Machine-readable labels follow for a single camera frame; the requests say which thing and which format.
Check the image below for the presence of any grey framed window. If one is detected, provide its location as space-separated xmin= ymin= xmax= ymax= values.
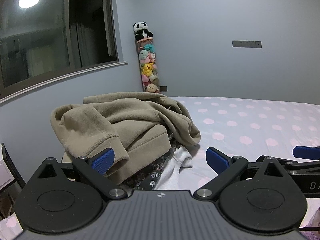
xmin=0 ymin=0 xmax=129 ymax=103

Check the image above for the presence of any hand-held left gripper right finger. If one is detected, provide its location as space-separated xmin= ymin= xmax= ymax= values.
xmin=194 ymin=147 xmax=292 ymax=202

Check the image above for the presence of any dark floral garment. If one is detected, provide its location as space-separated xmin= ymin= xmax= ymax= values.
xmin=120 ymin=127 xmax=180 ymax=192

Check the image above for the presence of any grey wall switch panel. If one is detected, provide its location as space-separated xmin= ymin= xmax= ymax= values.
xmin=232 ymin=40 xmax=262 ymax=48

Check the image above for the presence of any white garment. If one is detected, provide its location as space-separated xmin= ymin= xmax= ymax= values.
xmin=152 ymin=146 xmax=193 ymax=190

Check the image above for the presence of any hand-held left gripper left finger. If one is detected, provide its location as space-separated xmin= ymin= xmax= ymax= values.
xmin=37 ymin=148 xmax=128 ymax=201

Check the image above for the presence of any dark chair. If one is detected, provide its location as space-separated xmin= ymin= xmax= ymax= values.
xmin=0 ymin=142 xmax=27 ymax=220

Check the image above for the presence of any clear tube of plush toys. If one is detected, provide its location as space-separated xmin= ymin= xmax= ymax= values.
xmin=136 ymin=38 xmax=160 ymax=94

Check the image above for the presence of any person's purple clothing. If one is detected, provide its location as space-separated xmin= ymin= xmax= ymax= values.
xmin=304 ymin=204 xmax=320 ymax=240

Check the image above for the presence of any panda plush toy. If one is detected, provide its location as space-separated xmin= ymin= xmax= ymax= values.
xmin=133 ymin=21 xmax=154 ymax=40

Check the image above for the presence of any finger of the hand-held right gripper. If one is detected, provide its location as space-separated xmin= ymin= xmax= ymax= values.
xmin=256 ymin=155 xmax=320 ymax=172
xmin=292 ymin=145 xmax=320 ymax=159

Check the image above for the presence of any beige fleece jacket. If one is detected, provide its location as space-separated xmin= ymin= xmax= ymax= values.
xmin=50 ymin=92 xmax=202 ymax=184

